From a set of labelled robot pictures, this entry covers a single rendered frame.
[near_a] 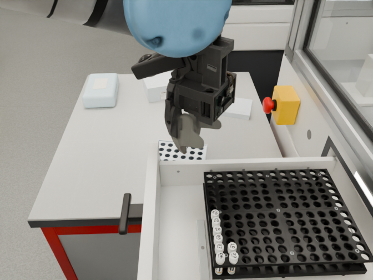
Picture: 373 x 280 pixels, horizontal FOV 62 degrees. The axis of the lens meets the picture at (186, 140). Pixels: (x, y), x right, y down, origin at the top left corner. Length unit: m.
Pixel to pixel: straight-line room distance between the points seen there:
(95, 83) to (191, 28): 0.84
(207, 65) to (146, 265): 0.27
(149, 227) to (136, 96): 0.64
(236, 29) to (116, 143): 0.61
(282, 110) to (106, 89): 0.53
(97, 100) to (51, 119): 1.43
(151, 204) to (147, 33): 0.32
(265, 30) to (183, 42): 1.01
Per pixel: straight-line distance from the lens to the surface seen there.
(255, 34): 1.22
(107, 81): 1.04
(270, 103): 0.77
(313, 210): 0.54
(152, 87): 0.97
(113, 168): 0.78
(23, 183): 1.98
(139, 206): 0.50
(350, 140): 0.58
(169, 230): 0.56
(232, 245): 0.46
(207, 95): 0.43
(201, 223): 0.56
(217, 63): 0.42
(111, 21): 0.23
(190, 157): 0.75
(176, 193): 0.61
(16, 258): 1.68
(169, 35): 0.21
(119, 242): 0.79
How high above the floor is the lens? 1.30
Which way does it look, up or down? 40 degrees down
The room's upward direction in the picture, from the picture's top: straight up
